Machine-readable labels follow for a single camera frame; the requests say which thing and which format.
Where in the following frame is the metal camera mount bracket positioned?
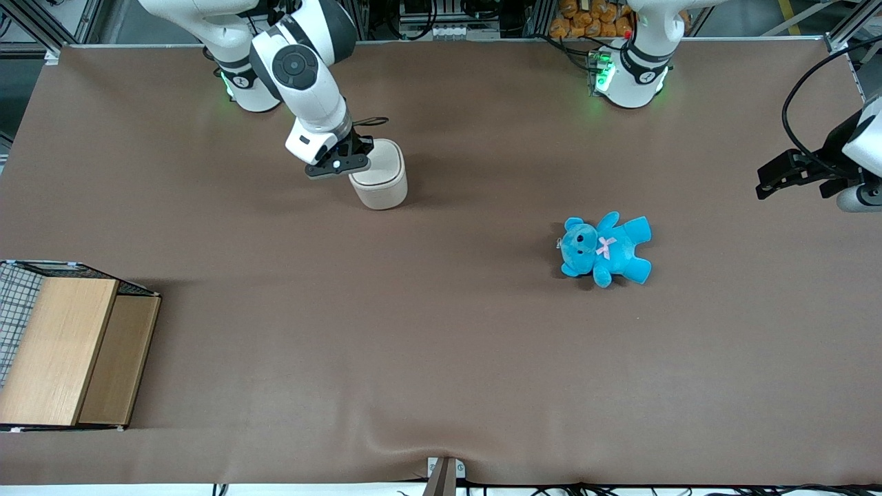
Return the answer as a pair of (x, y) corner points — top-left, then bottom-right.
(422, 456), (466, 496)

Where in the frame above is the orange plush toy pile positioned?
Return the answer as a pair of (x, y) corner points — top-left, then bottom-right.
(548, 0), (635, 40)

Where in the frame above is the white lidded trash can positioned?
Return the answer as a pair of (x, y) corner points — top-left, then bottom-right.
(347, 138), (409, 211)

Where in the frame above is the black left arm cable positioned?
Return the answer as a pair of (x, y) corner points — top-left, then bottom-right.
(781, 36), (882, 173)

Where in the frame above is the grey equipment rack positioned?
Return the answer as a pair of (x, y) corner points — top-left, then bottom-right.
(355, 0), (545, 41)

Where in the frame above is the blue teddy bear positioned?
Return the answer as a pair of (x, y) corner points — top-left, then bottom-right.
(557, 211), (653, 289)

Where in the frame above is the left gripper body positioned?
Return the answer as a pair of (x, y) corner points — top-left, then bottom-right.
(820, 93), (882, 200)

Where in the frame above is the black base connector box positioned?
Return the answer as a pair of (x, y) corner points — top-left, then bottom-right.
(586, 50), (614, 94)

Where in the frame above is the wooden shelf with wire mesh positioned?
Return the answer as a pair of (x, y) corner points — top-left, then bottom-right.
(0, 260), (163, 433)

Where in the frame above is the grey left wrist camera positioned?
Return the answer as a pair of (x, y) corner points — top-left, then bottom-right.
(837, 182), (882, 214)

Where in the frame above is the brown table cover cloth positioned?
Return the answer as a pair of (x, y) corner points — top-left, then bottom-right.
(0, 38), (882, 487)

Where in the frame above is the aluminium frame post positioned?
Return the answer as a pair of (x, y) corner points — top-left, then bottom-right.
(0, 0), (104, 64)
(823, 0), (882, 52)

